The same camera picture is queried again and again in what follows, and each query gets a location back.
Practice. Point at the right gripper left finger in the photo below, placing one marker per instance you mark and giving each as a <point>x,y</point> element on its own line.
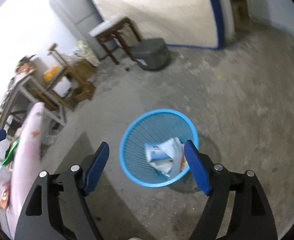
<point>55,207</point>

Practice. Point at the green snack bag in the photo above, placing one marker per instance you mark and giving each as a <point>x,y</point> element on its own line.
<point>10,153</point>

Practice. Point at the clear plastic bag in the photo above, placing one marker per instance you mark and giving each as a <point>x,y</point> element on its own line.
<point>170,168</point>

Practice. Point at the blue white toothpaste box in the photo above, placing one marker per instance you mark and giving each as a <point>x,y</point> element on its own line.
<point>153,153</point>

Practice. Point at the blue plastic trash basket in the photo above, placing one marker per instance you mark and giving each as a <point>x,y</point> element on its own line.
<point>155,126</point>

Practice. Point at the pink table cover sheet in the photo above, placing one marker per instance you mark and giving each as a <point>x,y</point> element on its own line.
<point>26,164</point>

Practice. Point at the orange snack bag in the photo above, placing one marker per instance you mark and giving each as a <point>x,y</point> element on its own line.
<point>5,197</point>

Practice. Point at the white cluttered side table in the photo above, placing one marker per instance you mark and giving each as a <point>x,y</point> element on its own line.
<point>28,86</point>

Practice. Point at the yellow plastic bag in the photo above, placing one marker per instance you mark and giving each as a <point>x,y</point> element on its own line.
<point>50,73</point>

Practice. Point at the wooden chair black seat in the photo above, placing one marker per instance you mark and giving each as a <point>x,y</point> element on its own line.
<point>78,69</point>

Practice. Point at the grey refrigerator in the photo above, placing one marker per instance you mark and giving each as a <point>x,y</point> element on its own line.
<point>80,17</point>

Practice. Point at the white foam box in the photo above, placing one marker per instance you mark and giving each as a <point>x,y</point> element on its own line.
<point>105,25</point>

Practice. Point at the dark wooden stool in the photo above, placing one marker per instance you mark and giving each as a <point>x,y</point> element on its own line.
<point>115,33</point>

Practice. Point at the grey rice cooker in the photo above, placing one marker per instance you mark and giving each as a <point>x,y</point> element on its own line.
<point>151,54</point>

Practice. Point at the white quilted mattress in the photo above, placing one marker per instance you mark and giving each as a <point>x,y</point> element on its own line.
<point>207,24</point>

